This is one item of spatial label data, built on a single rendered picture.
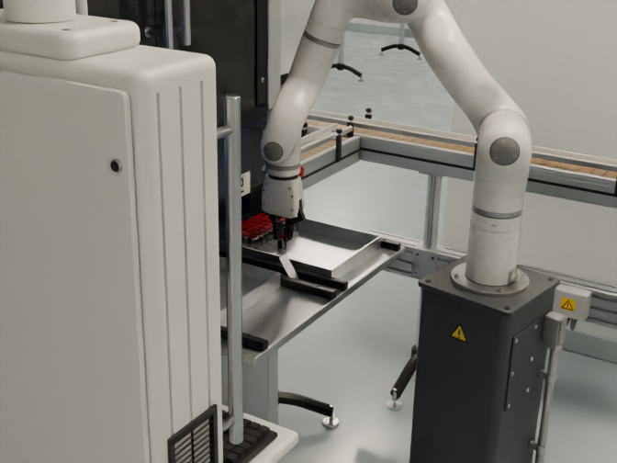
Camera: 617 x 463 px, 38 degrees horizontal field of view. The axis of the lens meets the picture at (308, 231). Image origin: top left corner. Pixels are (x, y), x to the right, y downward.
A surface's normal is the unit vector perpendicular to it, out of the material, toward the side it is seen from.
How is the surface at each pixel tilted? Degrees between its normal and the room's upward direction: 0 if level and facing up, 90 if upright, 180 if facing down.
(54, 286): 90
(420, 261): 90
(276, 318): 0
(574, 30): 90
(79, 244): 90
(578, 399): 0
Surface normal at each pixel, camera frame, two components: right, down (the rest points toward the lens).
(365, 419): 0.02, -0.93
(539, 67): -0.52, 0.31
